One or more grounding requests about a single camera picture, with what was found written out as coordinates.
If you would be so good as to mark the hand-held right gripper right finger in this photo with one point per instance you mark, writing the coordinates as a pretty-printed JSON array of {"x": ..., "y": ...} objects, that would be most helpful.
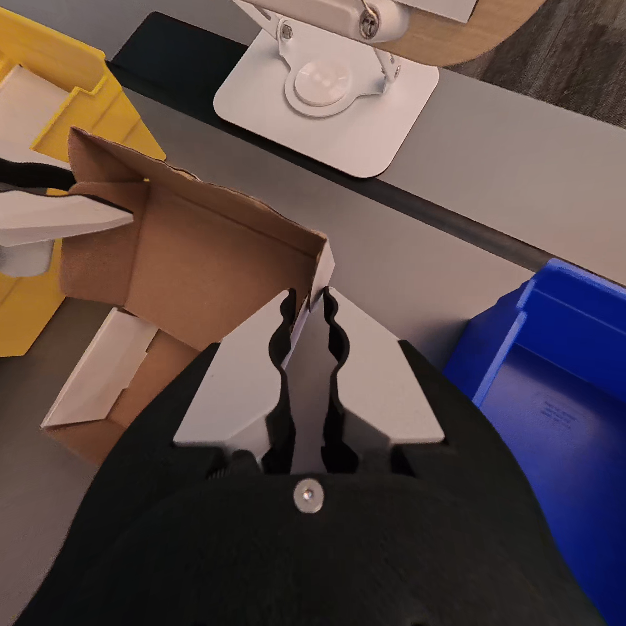
[{"x": 386, "y": 396}]

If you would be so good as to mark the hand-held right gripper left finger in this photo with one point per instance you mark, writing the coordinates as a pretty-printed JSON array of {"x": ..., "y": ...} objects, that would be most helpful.
[{"x": 234, "y": 396}]

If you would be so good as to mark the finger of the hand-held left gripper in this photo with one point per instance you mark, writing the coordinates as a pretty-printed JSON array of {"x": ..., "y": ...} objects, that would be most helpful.
[
  {"x": 49, "y": 220},
  {"x": 34, "y": 175}
]

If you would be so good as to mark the yellow plastic bin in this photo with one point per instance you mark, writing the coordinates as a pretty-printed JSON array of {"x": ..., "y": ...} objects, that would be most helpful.
[{"x": 29, "y": 313}]

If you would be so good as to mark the white cardboard mailer box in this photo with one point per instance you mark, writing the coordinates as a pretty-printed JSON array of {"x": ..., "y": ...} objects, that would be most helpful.
[
  {"x": 24, "y": 107},
  {"x": 205, "y": 274}
]

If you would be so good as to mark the blue plastic bin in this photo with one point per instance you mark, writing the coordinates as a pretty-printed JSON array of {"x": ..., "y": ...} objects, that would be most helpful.
[{"x": 562, "y": 367}]

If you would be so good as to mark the white metal board stand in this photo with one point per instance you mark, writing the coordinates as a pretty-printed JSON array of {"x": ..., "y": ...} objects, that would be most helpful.
[{"x": 342, "y": 142}]

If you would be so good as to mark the wooden sign board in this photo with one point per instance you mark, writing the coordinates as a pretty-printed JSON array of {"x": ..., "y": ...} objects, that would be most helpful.
[{"x": 464, "y": 44}]

